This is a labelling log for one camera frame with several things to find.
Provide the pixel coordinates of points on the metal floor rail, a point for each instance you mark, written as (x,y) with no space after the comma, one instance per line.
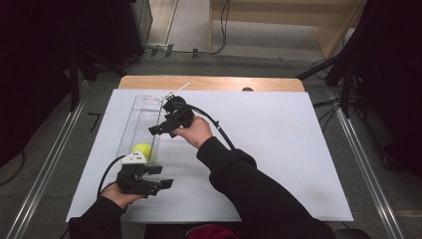
(368,176)
(43,176)

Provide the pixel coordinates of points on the person's right hand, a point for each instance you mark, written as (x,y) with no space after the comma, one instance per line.
(195,132)

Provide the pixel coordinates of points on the black cabinet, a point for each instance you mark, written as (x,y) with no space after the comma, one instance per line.
(129,26)

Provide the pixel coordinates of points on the wooden table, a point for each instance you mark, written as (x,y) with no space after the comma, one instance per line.
(215,82)

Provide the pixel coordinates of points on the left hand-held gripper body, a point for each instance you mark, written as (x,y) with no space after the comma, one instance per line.
(132,181)

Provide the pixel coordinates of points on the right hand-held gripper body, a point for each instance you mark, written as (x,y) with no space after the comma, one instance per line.
(179,113)

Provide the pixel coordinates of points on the white table sheet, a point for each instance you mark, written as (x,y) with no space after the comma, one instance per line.
(282,149)

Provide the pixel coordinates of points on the yellow tennis ball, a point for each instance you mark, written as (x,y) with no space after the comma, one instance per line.
(143,149)

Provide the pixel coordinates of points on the clear plastic container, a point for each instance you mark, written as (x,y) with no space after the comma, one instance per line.
(141,122)

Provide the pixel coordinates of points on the red cloth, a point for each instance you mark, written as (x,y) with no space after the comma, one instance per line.
(210,233)

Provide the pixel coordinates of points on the black stand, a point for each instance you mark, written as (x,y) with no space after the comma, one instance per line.
(74,79)
(341,71)

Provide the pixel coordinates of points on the black curtain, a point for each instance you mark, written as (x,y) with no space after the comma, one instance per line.
(30,66)
(394,83)

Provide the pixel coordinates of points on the person's left hand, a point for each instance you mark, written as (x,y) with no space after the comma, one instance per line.
(117,195)

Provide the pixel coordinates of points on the dark table grommet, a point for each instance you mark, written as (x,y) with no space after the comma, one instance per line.
(247,89)

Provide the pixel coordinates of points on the wooden shelf frame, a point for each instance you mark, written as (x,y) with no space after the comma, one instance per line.
(282,13)

